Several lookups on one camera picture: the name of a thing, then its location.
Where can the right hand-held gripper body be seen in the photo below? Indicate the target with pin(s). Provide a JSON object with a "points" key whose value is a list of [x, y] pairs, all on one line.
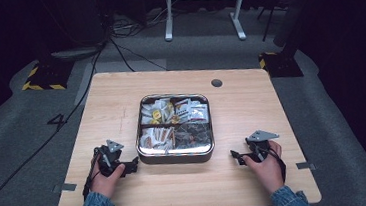
{"points": [[258, 146]]}

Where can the person's left hand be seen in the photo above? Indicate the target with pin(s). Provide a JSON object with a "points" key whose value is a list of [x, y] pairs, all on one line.
{"points": [[103, 185]]}

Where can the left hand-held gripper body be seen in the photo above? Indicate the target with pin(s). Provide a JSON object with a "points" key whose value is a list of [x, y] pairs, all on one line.
{"points": [[107, 158]]}

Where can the grey round table grommet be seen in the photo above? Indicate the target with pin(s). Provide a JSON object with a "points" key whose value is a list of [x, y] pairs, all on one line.
{"points": [[216, 82]]}

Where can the black yellow striped stand base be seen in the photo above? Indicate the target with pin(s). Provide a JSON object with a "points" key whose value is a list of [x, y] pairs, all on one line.
{"points": [[46, 78]]}

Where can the black stand with pole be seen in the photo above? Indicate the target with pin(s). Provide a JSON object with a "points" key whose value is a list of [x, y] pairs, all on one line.
{"points": [[283, 64]]}

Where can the pile of dark packets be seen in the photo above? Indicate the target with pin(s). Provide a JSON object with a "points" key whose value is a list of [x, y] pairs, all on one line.
{"points": [[192, 137]]}

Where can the pile of yellow white packets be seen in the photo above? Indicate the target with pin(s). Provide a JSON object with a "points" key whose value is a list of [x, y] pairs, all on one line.
{"points": [[157, 113]]}

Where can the grey tape strip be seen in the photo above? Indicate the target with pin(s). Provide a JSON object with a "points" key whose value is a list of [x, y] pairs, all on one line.
{"points": [[66, 187], [305, 165]]}

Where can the square metal compartment tray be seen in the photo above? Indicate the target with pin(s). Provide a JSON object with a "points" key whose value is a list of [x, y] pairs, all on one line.
{"points": [[175, 157]]}

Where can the person's right hand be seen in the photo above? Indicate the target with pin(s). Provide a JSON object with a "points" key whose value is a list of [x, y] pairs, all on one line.
{"points": [[270, 172]]}

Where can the pile of white brown packets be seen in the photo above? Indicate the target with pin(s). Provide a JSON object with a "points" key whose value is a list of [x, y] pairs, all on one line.
{"points": [[157, 138]]}

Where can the pile of white red-label packets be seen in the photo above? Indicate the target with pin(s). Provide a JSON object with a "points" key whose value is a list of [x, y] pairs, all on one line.
{"points": [[193, 110]]}

